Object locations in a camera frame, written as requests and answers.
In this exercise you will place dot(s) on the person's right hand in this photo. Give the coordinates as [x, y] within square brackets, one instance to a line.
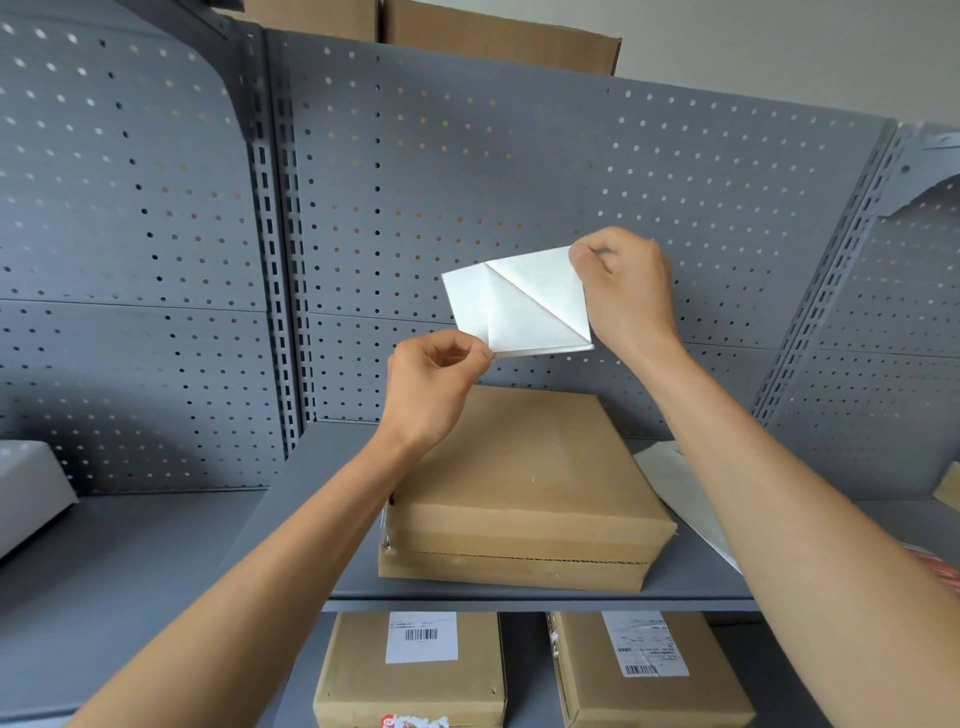
[630, 296]

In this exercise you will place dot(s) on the person's left hand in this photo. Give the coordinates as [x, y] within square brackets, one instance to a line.
[424, 394]

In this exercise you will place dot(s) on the person's right thumb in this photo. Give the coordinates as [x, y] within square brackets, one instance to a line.
[581, 255]

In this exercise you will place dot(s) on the person's left thumb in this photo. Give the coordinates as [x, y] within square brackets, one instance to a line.
[471, 360]

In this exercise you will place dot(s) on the white adhesive label sheet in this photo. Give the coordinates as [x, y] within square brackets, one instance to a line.
[517, 307]

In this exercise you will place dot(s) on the person's left forearm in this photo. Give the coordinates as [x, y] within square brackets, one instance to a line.
[262, 577]

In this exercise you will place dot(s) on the person's right forearm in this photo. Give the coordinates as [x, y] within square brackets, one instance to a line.
[795, 540]

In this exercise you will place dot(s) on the large brown cardboard box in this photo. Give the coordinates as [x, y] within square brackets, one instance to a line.
[525, 487]

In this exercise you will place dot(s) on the grey perforated back panel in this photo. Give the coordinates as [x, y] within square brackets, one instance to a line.
[450, 165]
[885, 360]
[112, 262]

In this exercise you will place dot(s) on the grey metal shelf board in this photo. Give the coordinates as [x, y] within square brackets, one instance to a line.
[330, 480]
[112, 600]
[911, 525]

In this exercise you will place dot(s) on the grey slotted shelf upright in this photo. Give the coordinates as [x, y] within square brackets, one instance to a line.
[271, 247]
[840, 277]

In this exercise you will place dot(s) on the brown cardboard carton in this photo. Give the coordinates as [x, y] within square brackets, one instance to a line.
[315, 16]
[510, 30]

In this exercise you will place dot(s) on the white paper sheet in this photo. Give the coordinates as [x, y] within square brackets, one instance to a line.
[686, 495]

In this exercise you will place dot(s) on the cardboard box with barcode label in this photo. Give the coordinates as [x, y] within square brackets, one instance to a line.
[360, 682]

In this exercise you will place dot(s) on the cardboard box with torn label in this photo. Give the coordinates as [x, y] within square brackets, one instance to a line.
[585, 690]

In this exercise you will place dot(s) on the small cardboard piece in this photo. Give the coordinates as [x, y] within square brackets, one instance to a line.
[949, 487]

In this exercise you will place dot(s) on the white box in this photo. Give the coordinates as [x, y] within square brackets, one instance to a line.
[26, 487]

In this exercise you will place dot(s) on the red printed packet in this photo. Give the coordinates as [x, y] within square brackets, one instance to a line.
[937, 566]

